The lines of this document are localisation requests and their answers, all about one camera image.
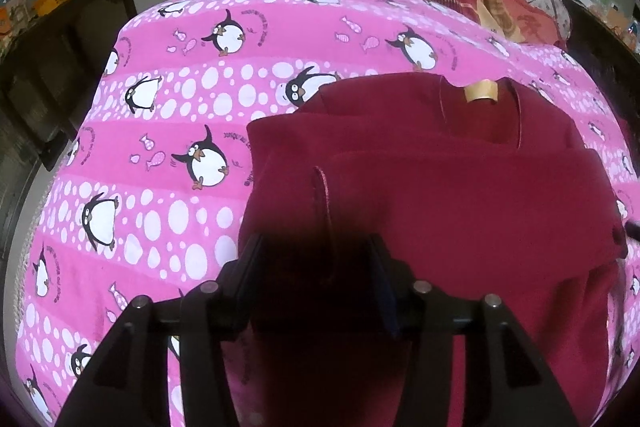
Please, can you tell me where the maroon small garment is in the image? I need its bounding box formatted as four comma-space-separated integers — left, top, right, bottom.
239, 72, 626, 425

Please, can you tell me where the dark wooden headboard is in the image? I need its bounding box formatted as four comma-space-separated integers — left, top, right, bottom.
562, 0, 639, 100

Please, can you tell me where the pink penguin bed sheet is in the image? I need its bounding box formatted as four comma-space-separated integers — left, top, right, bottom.
15, 0, 639, 425

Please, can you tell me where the dark wooden side table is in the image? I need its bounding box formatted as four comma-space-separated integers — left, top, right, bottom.
1, 0, 137, 168

